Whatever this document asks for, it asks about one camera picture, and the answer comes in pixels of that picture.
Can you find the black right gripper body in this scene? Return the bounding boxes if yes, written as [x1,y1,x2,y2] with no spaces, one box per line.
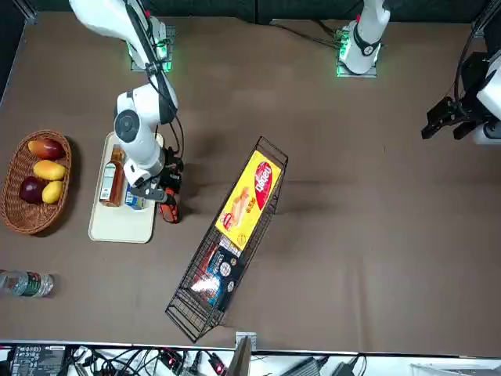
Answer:
[130,180,167,205]

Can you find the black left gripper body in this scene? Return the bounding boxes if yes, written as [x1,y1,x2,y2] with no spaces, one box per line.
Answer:
[449,95,487,127]

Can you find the orange black barcode scanner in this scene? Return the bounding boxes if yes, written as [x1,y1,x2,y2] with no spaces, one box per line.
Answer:
[158,146,184,225]

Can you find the blue Oreo cookie box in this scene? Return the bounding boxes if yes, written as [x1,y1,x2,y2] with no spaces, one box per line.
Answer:
[124,182,152,212]

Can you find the white plastic tray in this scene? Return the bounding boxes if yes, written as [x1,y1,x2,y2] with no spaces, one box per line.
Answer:
[88,131,164,244]

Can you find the square amber tea bottle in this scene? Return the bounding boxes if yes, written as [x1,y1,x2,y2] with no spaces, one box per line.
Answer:
[98,143,127,208]

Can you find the small yellow mango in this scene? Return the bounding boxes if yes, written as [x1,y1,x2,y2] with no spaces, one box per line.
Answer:
[41,179,64,204]

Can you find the long yellow mango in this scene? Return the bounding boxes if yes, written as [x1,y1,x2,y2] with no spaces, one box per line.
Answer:
[32,159,67,182]

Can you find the yellow pastry box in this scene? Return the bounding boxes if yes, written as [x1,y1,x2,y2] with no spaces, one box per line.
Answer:
[214,150,281,251]

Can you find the dark blue cookie box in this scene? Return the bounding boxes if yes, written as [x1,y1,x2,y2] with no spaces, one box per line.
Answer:
[189,234,247,313]

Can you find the red yellow mango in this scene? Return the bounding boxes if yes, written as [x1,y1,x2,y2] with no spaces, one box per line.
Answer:
[27,138,67,161]

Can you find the brown wicker basket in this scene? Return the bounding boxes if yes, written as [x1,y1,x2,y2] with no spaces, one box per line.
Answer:
[0,129,74,236]

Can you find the clear water bottle green cap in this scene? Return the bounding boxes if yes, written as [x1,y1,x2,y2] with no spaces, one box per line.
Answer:
[0,269,55,298]

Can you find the power strip red light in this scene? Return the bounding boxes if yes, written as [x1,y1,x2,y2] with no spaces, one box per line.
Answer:
[158,347,183,375]
[206,352,229,376]

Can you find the black labelled power supply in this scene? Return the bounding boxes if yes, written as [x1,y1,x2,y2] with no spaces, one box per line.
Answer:
[7,343,67,376]

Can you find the grey power adapter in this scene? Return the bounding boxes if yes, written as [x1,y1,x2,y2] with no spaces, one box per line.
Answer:
[279,355,332,376]

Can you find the black power adapter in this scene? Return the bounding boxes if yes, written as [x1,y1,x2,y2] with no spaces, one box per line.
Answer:
[331,354,367,376]

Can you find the aluminium frame profile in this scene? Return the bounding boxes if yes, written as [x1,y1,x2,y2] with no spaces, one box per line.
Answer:
[471,0,501,38]

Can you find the black wire rack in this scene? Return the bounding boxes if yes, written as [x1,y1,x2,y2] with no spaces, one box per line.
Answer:
[164,136,290,344]

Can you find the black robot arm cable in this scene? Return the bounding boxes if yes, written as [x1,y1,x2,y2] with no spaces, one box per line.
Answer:
[124,0,186,158]

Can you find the black base power cable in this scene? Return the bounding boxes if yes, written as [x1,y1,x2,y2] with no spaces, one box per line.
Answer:
[269,18,345,50]

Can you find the aluminium camera post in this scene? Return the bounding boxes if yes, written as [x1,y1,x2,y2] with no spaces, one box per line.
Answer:
[226,331,258,376]

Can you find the aluminium table edge rail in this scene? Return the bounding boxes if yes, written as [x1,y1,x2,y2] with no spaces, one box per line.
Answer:
[10,0,39,25]

